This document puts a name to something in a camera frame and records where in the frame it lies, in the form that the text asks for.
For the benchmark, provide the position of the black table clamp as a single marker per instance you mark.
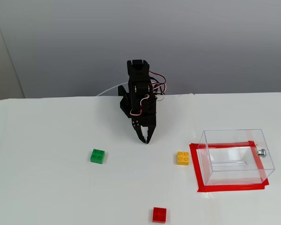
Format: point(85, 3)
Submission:
point(124, 103)

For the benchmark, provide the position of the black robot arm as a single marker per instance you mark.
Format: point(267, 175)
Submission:
point(138, 70)

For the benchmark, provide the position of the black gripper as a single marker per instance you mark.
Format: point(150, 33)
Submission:
point(147, 122)

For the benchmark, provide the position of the yellow lego brick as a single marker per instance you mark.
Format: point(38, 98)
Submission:
point(183, 158)

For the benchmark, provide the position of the green lego brick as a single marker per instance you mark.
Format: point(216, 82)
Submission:
point(97, 156)

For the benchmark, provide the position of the red tape frame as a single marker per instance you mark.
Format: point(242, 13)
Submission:
point(201, 175)

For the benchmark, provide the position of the silver metal box lock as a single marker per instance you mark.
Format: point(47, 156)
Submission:
point(261, 152)

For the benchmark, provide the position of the transparent plastic box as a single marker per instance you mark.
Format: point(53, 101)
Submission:
point(236, 164)

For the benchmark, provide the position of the red lego brick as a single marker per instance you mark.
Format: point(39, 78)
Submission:
point(159, 214)

